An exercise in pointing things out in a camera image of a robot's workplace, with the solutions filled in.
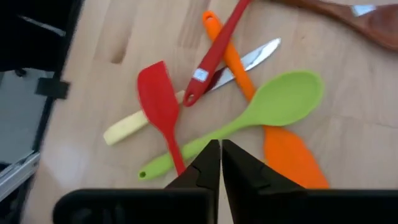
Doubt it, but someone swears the red silicone spatula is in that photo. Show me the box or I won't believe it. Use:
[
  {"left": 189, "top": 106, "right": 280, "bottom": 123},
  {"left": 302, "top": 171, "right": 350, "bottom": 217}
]
[{"left": 136, "top": 60, "right": 187, "bottom": 177}]

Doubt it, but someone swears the green silicone spoon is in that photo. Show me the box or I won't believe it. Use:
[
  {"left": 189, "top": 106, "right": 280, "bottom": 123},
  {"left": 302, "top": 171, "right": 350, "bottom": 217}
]
[{"left": 138, "top": 70, "right": 325, "bottom": 181}]

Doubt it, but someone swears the silver aluminium rail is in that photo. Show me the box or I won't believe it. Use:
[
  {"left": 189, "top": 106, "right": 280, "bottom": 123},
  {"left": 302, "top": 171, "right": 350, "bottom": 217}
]
[{"left": 0, "top": 151, "right": 41, "bottom": 202}]

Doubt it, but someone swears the orange silicone spatula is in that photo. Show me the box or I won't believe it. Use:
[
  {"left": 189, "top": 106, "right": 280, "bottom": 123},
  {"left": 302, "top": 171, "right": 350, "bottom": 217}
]
[{"left": 201, "top": 10, "right": 330, "bottom": 190}]

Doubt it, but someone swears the red silicone spoon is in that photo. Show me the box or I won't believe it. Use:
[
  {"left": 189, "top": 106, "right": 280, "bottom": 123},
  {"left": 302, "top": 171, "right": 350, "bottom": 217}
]
[{"left": 182, "top": 0, "right": 252, "bottom": 108}]

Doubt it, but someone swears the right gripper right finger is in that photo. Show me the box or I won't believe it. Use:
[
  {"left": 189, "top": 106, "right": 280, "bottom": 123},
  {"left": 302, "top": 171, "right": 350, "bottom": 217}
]
[{"left": 221, "top": 139, "right": 398, "bottom": 224}]

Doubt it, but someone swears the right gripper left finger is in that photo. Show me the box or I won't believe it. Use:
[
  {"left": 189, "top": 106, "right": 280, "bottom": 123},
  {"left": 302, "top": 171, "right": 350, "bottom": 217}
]
[{"left": 52, "top": 139, "right": 221, "bottom": 224}]

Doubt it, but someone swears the brown wooden spoon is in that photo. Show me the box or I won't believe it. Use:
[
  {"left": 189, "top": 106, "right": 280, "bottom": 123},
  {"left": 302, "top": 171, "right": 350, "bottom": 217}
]
[{"left": 270, "top": 0, "right": 398, "bottom": 52}]

